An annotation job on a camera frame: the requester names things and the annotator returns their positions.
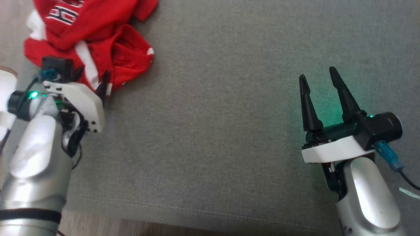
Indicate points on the white basket brown rim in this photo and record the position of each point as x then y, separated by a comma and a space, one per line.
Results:
6, 88

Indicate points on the red shorts white stripes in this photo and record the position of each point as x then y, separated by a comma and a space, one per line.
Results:
128, 55

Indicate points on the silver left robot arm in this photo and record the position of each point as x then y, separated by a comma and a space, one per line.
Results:
36, 164

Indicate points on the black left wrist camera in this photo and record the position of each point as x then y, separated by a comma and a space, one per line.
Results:
59, 67

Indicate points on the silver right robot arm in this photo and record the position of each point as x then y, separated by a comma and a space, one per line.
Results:
370, 196

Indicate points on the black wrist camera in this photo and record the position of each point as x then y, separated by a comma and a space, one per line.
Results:
380, 127
59, 67

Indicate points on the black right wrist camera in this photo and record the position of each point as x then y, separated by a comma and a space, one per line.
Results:
380, 127

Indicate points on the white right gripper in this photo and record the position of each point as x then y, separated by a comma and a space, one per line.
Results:
331, 149

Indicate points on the grey fabric sofa ottoman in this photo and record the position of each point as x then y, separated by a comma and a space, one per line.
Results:
223, 114

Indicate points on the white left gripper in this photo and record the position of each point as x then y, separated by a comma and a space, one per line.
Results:
82, 98

